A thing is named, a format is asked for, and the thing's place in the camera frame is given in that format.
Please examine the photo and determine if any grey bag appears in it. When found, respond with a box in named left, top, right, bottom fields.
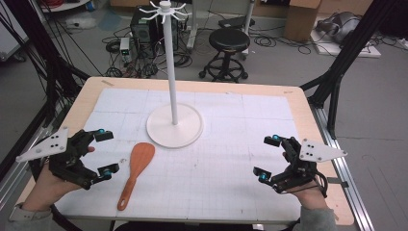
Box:
left=316, top=12, right=362, bottom=44

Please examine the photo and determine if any grey watch band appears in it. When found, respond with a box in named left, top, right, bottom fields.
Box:
left=9, top=202, right=33, bottom=222

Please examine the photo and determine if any person's left hand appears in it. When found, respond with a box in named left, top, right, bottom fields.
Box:
left=22, top=145, right=96, bottom=213

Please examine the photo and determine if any black metal frame with cables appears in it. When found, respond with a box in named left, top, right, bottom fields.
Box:
left=0, top=0, right=90, bottom=181

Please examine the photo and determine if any black tape strip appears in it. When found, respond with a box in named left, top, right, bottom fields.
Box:
left=326, top=176, right=349, bottom=189

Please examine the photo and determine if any white floor board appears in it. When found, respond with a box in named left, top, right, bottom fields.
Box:
left=312, top=30, right=383, bottom=59

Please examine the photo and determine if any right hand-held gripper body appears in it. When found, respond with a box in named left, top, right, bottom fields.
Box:
left=270, top=136, right=348, bottom=194

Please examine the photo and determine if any black computer tower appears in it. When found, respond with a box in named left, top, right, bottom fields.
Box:
left=129, top=6, right=179, bottom=52

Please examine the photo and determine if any white grid mat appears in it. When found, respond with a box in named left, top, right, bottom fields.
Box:
left=55, top=88, right=302, bottom=224

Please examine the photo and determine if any wooden rice spatula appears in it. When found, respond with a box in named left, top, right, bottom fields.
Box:
left=116, top=141, right=156, bottom=212

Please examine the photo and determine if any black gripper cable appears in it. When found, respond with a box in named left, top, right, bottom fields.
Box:
left=278, top=172, right=329, bottom=198

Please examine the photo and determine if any white hook stand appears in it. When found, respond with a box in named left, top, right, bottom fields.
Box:
left=138, top=0, right=204, bottom=149

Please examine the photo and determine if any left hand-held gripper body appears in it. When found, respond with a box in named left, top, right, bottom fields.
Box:
left=15, top=127, right=100, bottom=191

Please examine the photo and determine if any black metal frame post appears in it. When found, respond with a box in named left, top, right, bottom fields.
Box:
left=299, top=0, right=398, bottom=140

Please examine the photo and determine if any white stand leg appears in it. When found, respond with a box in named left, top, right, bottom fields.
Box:
left=187, top=0, right=198, bottom=51
left=242, top=0, right=257, bottom=61

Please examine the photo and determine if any person's right hand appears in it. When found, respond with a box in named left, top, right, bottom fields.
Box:
left=282, top=152, right=328, bottom=210

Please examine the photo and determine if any small grey power supply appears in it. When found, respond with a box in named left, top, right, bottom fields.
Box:
left=119, top=37, right=133, bottom=64

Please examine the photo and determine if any black flat device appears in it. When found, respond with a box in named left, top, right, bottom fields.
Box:
left=217, top=15, right=256, bottom=29

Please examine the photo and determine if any black round stool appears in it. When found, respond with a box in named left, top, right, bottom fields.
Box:
left=198, top=28, right=251, bottom=84

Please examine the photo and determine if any cardboard box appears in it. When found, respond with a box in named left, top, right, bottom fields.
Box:
left=283, top=0, right=321, bottom=42

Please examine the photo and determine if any aluminium rail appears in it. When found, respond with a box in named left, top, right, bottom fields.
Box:
left=311, top=105, right=374, bottom=231

